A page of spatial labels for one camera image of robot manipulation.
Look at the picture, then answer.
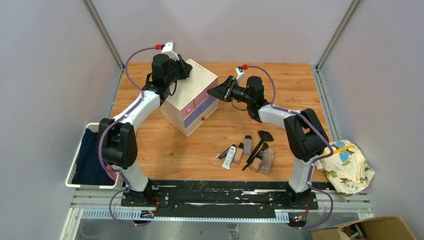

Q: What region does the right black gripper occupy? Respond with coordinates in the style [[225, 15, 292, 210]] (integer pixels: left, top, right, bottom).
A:
[[207, 76, 253, 105]]

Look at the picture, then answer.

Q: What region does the cardboard box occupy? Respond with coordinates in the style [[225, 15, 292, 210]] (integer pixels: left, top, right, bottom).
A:
[[311, 216, 416, 240]]

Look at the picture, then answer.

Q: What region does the black mascara tube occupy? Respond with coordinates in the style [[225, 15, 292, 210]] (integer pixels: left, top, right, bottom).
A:
[[217, 146, 232, 159]]

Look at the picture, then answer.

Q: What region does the printed cream cloth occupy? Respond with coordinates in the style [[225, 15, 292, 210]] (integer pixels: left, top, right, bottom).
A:
[[315, 140, 375, 199]]

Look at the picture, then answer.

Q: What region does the white perforated basket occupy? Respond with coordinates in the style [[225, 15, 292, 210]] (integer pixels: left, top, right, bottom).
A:
[[65, 122, 124, 190]]

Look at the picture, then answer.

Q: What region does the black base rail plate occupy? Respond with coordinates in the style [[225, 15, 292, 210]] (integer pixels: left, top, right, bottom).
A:
[[120, 179, 319, 224]]

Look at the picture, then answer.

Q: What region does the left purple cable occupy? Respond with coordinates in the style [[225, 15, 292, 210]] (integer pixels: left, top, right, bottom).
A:
[[97, 43, 164, 228]]

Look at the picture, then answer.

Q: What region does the pink drawer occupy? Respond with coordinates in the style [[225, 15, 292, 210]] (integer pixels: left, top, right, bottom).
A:
[[194, 78, 218, 108]]

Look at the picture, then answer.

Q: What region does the white slotted cable duct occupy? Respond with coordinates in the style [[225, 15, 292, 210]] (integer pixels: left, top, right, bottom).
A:
[[81, 207, 291, 223]]

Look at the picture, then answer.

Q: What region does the round beige foundation bottle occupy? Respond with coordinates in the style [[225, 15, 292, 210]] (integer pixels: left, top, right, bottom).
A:
[[249, 150, 265, 172]]

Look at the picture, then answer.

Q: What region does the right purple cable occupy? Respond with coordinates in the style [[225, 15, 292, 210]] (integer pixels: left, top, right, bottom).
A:
[[242, 64, 334, 231]]

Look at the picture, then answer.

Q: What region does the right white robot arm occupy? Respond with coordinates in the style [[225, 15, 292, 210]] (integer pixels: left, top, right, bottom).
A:
[[207, 76, 330, 209]]

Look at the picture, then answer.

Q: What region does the white mini drawer cabinet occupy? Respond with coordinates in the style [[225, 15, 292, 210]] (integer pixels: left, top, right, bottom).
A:
[[160, 59, 219, 137]]

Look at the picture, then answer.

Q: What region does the dark blue cloth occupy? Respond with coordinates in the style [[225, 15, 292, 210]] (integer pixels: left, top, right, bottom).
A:
[[71, 128, 115, 186]]

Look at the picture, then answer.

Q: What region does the purple cable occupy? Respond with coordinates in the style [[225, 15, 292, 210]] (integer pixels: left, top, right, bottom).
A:
[[242, 64, 334, 231], [97, 43, 164, 228]]

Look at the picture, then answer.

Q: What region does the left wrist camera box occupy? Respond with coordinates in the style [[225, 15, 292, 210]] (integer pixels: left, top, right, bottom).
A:
[[161, 40, 180, 61]]

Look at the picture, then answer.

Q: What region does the clear square bottle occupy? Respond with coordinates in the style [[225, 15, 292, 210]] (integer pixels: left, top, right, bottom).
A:
[[259, 148, 275, 176]]

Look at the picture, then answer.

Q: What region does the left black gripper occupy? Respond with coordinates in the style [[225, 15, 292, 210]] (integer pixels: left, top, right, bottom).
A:
[[165, 56, 192, 87]]

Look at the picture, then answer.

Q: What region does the thin black makeup brush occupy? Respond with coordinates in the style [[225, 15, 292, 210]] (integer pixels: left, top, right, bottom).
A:
[[242, 141, 269, 171]]

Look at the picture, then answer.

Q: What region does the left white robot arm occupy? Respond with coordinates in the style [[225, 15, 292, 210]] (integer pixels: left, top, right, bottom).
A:
[[98, 53, 193, 207]]

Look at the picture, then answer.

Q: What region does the white cosmetic tube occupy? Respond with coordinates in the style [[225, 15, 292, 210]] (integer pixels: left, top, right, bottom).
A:
[[221, 144, 237, 170]]

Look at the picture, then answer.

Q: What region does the square beige foundation bottle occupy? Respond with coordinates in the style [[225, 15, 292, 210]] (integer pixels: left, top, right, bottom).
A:
[[232, 142, 244, 165]]

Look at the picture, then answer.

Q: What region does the small clear bottle black cap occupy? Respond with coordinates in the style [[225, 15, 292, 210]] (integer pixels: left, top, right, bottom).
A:
[[243, 135, 253, 156]]

